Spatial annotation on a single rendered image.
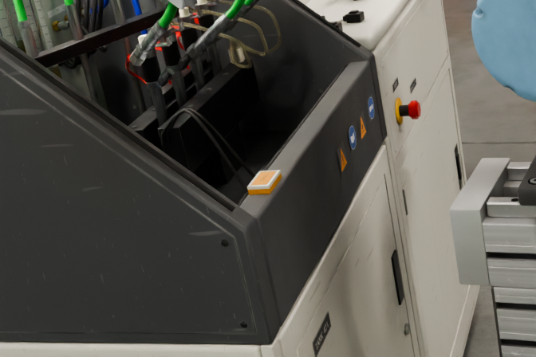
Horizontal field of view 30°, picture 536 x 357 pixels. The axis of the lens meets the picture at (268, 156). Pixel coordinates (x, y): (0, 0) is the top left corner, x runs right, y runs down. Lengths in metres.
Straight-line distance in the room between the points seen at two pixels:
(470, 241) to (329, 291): 0.46
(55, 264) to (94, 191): 0.13
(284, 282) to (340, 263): 0.25
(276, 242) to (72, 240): 0.26
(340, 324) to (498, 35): 0.78
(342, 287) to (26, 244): 0.49
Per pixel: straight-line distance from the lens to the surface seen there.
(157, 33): 1.38
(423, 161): 2.13
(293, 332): 1.33
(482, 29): 0.84
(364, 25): 1.88
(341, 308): 1.53
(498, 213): 1.05
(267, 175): 1.30
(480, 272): 1.07
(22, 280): 1.37
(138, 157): 1.20
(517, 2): 0.81
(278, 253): 1.28
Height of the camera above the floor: 1.44
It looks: 20 degrees down
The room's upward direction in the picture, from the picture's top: 12 degrees counter-clockwise
